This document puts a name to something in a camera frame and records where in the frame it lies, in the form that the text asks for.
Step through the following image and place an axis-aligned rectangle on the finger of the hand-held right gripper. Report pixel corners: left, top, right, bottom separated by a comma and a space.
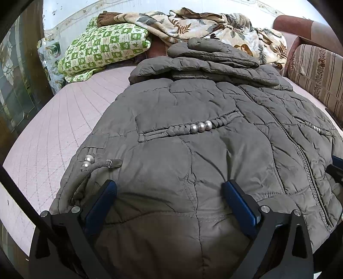
325, 155, 343, 186

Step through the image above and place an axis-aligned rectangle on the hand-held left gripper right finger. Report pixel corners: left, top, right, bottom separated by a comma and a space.
222, 180, 314, 279

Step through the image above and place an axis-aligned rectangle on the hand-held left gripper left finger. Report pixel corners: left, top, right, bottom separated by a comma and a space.
29, 179, 118, 279

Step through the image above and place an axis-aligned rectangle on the grey quilted hooded jacket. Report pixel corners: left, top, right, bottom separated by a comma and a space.
50, 38, 343, 279

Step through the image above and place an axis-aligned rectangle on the pink quilted bed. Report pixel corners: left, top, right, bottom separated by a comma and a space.
0, 64, 343, 258

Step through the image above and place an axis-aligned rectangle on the striped brown sofa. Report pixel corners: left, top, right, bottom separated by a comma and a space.
272, 15, 343, 121

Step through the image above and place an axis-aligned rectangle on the wooden door with glass panel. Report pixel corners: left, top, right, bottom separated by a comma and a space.
0, 0, 53, 135

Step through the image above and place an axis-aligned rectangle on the green checked pillow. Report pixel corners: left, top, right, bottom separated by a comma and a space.
57, 17, 153, 83

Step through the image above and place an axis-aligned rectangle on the brown pillow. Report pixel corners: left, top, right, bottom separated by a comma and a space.
134, 38, 169, 65

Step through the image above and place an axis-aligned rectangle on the leaf print blanket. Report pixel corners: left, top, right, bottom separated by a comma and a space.
96, 8, 287, 71

